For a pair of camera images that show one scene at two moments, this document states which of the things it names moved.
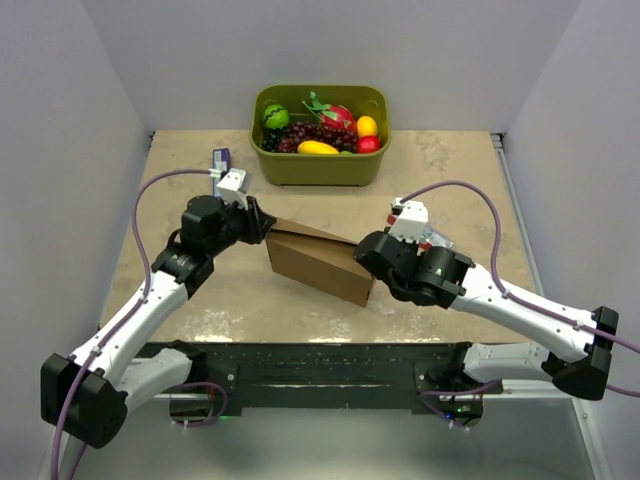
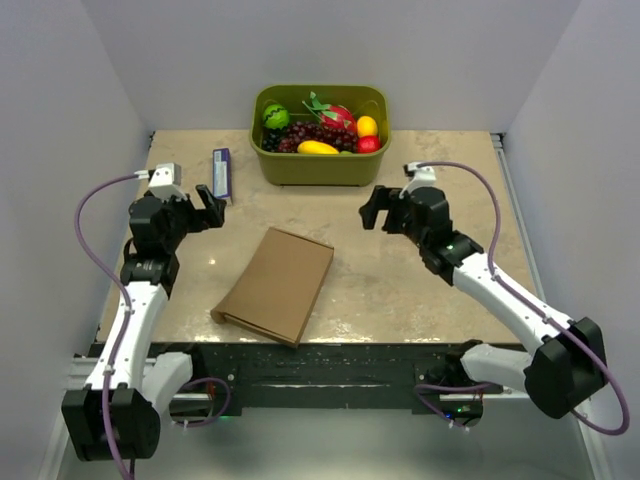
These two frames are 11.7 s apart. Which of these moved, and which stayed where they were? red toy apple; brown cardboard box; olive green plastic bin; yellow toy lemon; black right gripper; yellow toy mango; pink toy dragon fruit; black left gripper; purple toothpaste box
Moved: black left gripper; black right gripper; brown cardboard box
Stayed: purple toothpaste box; red toy apple; yellow toy lemon; olive green plastic bin; pink toy dragon fruit; yellow toy mango
